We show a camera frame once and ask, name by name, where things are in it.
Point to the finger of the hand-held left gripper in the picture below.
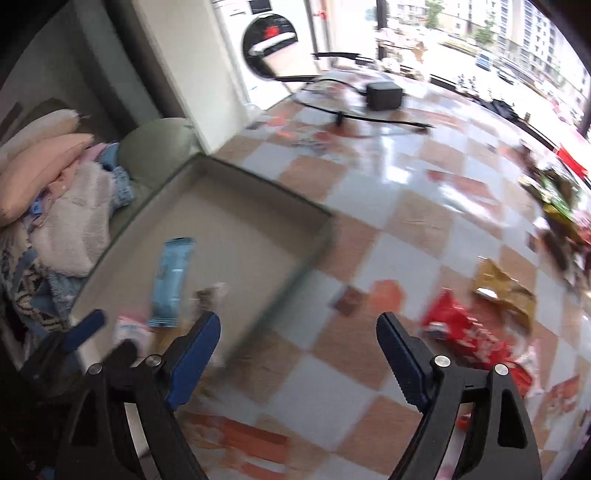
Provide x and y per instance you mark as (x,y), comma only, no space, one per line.
(85,330)
(122,354)

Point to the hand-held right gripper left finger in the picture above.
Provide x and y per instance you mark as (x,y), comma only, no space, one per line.
(198,350)

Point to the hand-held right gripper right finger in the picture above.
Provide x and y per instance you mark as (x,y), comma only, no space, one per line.
(401,360)

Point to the pink white snack packet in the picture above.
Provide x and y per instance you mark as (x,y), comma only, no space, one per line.
(131,330)

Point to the glossy red snack packet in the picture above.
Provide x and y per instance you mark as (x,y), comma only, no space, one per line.
(445,316)

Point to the light blue snack packet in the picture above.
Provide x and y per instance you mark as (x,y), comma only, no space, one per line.
(168,281)

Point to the gold snack packet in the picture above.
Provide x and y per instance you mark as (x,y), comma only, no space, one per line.
(503,293)

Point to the grey cardboard box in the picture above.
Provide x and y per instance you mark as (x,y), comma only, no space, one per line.
(240,221)

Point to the clear dark snack packet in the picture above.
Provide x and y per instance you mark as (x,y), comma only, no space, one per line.
(210,295)

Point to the white fleece cloth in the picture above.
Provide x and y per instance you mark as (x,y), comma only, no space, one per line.
(74,221)

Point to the pink garment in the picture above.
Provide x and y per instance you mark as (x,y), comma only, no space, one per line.
(60,184)

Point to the light blue lace cloth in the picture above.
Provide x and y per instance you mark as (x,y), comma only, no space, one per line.
(121,184)

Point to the pink pillow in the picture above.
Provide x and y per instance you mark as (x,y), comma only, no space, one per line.
(41,170)

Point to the checkered plastic tablecloth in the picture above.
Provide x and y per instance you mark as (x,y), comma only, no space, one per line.
(415,184)

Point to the cream pillow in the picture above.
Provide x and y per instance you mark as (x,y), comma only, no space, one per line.
(41,127)

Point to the pile of mixed snack packets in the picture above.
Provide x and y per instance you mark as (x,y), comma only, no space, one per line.
(556,203)

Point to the black power adapter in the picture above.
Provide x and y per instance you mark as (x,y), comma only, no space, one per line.
(384,96)

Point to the black bag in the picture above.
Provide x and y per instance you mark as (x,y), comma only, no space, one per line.
(503,108)

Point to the white washing machine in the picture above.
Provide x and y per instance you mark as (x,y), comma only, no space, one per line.
(233,55)

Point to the white parked van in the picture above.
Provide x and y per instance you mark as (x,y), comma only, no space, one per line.
(485,60)

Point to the beige folding chair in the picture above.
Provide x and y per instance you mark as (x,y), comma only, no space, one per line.
(337,55)

